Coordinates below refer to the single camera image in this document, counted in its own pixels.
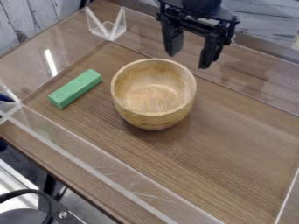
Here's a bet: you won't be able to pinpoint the black table leg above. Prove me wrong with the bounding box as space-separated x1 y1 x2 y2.
43 174 58 196

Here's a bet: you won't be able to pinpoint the blue object at edge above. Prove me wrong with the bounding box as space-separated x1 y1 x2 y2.
0 93 15 102

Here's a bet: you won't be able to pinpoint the light wooden bowl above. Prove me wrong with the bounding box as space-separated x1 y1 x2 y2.
111 58 196 130

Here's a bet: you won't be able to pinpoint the green rectangular block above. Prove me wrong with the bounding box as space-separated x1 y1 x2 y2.
48 69 103 109

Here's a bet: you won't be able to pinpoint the clear acrylic tray walls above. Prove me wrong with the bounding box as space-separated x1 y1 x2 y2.
0 0 299 224

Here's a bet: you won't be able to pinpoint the black metal base plate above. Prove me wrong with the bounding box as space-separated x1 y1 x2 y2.
39 192 87 224

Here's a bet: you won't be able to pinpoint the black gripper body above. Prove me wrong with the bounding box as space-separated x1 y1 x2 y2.
156 0 239 46

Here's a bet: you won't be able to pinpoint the black cable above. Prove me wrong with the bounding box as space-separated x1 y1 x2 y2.
0 188 55 224

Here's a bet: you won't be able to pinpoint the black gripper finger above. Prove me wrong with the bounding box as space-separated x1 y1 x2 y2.
162 15 183 57
199 32 226 69

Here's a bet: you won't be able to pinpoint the clear acrylic corner bracket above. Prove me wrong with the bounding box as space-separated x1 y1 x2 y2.
86 7 127 41

